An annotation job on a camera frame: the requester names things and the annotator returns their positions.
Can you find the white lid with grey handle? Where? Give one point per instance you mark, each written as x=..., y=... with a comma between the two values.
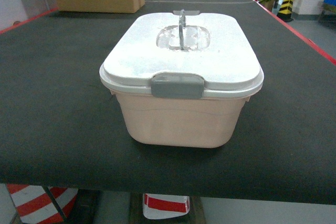
x=204, y=56

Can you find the pink plastic storage box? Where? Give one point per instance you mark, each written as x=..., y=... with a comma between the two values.
x=202, y=123

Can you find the red white cone under table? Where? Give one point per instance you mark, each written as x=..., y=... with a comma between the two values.
x=157, y=207

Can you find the yellow black striped bollard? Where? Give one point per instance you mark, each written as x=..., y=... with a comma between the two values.
x=285, y=11

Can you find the red white striped cone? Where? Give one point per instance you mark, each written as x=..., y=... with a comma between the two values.
x=38, y=204

